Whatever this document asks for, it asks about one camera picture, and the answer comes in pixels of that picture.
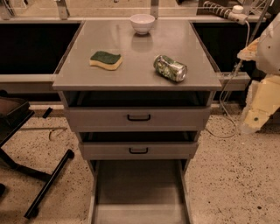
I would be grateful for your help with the white ceramic bowl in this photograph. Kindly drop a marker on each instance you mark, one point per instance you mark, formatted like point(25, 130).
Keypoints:
point(142, 23)

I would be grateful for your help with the top grey drawer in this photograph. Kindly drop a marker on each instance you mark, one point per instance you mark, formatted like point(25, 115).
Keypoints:
point(137, 119)

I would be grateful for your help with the green and yellow sponge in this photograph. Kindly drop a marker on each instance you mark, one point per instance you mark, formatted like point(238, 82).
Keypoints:
point(106, 60)

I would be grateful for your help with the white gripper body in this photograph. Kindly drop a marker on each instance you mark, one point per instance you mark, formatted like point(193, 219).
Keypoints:
point(270, 51)

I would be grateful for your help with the grey drawer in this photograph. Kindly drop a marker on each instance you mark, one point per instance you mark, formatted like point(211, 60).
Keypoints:
point(139, 192)
point(137, 119)
point(121, 151)

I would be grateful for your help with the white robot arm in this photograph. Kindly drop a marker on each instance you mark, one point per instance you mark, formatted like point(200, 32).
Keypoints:
point(263, 97)

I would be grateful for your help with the green crushed soda can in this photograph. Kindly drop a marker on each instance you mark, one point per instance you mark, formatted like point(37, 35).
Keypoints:
point(170, 68)

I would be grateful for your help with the middle grey drawer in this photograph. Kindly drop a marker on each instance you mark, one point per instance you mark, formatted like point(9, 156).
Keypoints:
point(121, 151)

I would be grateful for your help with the white power strip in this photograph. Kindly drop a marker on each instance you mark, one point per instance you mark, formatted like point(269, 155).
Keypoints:
point(235, 14)

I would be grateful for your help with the grey drawer cabinet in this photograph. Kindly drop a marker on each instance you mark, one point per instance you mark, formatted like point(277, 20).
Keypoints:
point(136, 83)

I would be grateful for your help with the bottom grey drawer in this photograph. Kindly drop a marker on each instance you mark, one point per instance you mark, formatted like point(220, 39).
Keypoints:
point(139, 192)

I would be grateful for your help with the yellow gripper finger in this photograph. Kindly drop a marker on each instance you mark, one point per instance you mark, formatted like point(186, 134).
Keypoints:
point(263, 100)
point(249, 52)

